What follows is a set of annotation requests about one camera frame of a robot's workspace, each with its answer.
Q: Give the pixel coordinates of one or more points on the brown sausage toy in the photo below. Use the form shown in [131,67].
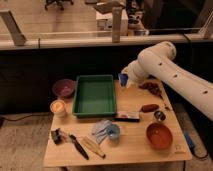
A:
[149,108]

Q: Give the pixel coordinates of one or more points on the grey blue cloth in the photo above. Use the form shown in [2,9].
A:
[99,130]

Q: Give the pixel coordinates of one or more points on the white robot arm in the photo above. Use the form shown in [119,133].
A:
[157,60]

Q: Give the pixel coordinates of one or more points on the blue plastic cup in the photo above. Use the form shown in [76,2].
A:
[113,131]

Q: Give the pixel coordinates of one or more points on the black binder clip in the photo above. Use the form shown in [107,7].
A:
[58,136]

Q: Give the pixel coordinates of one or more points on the yellow corn husk toy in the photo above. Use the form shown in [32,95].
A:
[92,146]

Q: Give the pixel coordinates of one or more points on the purple bowl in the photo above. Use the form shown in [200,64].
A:
[63,88]

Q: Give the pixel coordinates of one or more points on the green plastic tray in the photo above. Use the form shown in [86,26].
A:
[94,96]

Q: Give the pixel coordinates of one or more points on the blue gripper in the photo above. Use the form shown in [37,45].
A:
[123,78]

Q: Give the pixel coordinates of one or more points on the office chair base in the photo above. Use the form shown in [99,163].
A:
[59,3]

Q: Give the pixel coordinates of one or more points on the brown grape cluster toy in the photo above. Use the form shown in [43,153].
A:
[153,88]

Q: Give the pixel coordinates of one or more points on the orange bowl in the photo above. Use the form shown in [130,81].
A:
[159,136]

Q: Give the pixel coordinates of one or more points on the small metal cup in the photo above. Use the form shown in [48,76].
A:
[159,116]

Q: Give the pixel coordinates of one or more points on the yellow sponge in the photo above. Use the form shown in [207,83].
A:
[58,108]

